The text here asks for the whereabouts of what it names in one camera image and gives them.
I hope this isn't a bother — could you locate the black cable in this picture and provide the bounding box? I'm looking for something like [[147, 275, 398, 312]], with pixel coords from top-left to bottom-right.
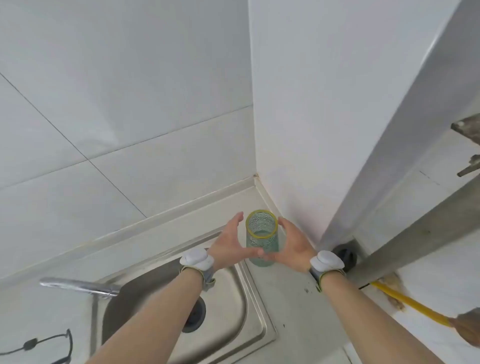
[[0, 329, 73, 357]]

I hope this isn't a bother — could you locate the white wrist tracker grey strap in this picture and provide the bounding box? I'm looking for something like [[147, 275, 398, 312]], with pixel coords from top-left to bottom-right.
[[179, 248, 217, 296], [309, 250, 347, 293]]

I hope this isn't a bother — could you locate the wide grey metal beam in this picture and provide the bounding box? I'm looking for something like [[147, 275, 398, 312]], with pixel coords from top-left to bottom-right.
[[318, 0, 480, 259]]

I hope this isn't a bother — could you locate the person's right hand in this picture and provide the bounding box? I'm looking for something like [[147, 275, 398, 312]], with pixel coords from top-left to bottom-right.
[[265, 217, 318, 274]]

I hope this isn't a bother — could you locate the narrow grey metal bar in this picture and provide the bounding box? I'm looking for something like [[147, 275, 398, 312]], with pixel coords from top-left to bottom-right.
[[348, 175, 480, 289]]

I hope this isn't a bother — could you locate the person's left hand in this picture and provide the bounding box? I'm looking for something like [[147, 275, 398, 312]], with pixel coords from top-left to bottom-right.
[[207, 212, 264, 271]]

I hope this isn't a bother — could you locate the person's right forearm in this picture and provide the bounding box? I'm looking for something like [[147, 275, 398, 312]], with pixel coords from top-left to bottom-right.
[[320, 275, 445, 364]]

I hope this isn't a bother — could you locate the black round pipe collar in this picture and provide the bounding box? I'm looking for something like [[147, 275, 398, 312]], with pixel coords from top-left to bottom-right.
[[331, 243, 358, 273]]

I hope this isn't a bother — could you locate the person's left forearm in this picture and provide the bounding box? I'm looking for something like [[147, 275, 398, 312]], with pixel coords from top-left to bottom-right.
[[85, 267, 206, 364]]

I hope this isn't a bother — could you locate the yellow hose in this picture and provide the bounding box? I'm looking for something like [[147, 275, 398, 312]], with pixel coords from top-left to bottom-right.
[[370, 281, 457, 328]]

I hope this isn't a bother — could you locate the green ribbed glass yellow rim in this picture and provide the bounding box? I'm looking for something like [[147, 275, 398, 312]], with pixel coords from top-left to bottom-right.
[[245, 210, 280, 268]]

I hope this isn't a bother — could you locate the black sink drain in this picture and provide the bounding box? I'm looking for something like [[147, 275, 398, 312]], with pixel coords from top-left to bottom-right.
[[181, 296, 207, 334]]

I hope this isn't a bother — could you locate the chrome faucet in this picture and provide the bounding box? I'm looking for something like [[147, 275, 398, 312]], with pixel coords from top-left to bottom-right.
[[39, 277, 123, 299]]

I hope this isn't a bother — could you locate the brown rusty bracket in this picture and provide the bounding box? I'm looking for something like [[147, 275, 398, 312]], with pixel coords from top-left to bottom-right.
[[451, 113, 480, 178]]

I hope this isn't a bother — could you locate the brown hose fitting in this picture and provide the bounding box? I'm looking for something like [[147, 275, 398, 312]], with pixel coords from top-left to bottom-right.
[[448, 308, 480, 346]]

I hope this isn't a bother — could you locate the stainless steel sink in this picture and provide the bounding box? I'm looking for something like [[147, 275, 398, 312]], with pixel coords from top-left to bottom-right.
[[89, 228, 279, 364]]

